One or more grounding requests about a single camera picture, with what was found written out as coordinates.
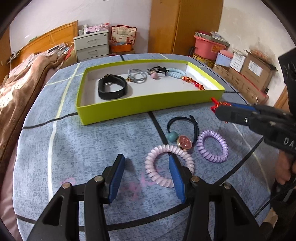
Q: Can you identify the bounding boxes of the light blue storage box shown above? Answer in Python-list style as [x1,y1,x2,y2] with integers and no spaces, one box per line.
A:
[215,50,234,67]

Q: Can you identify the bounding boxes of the pink spiral hair tie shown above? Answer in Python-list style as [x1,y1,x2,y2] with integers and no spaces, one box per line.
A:
[144,144,195,188]

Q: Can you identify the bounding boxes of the black leather bracelet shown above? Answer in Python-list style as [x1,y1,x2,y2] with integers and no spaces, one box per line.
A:
[98,74,129,100]

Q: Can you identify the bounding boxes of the red knotted cord bracelet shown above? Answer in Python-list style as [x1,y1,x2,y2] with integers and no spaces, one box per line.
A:
[181,75,206,91]

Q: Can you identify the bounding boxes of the purple spiral hair tie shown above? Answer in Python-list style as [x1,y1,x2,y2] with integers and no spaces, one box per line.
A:
[196,129,230,164]

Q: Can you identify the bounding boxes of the orange box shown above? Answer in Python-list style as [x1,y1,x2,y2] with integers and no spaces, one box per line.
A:
[111,44,133,53]

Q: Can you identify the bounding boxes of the white drawer nightstand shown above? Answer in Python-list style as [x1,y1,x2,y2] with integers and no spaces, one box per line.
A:
[73,30,109,62]

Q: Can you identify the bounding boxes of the light blue spiral hair tie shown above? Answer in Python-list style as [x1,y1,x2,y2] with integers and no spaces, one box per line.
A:
[165,68,188,80]

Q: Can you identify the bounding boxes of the black tie with charms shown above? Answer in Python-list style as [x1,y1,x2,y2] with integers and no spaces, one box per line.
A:
[166,115,200,151]

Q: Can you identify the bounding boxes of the wooden door panel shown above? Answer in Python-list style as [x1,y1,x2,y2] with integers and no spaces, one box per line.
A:
[147,0,223,56]

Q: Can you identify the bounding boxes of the wooden headboard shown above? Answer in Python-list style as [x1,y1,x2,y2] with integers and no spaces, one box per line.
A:
[11,21,78,68]

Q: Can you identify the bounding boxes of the pink plastic bin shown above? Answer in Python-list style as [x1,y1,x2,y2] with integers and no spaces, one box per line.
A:
[194,36,227,60]

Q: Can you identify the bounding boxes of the blue patterned bed cover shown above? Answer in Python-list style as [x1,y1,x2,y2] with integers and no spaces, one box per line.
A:
[13,54,278,240]

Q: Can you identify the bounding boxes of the floral gift bag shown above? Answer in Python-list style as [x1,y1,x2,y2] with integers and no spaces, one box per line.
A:
[110,25,137,45]

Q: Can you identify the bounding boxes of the person's right hand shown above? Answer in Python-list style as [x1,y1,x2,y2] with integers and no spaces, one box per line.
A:
[275,151,295,185]

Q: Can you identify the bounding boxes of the brown blanket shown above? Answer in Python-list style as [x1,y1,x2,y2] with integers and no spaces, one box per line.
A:
[1,50,66,182]

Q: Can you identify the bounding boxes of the yellow printed tin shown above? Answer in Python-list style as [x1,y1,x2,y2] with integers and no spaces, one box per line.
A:
[192,53,216,68]

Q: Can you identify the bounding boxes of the black tie with pink bead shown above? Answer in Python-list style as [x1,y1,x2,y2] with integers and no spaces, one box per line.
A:
[147,66,169,79]

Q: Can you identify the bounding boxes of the small labelled cardboard box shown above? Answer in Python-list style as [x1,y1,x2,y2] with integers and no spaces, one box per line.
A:
[240,51,277,92]

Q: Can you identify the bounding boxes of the grey elastic hair ties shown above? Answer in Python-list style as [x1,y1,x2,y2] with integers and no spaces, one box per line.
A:
[125,68,149,84]

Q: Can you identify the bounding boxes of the yellow-green cardboard tray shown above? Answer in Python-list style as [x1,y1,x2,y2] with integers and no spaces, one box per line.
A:
[76,59,225,125]

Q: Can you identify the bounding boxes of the large cardboard box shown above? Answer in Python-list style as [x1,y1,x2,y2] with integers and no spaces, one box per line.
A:
[213,64,269,104]

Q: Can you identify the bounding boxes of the pink items on nightstand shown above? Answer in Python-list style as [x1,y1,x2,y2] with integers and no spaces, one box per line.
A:
[83,23,109,35]

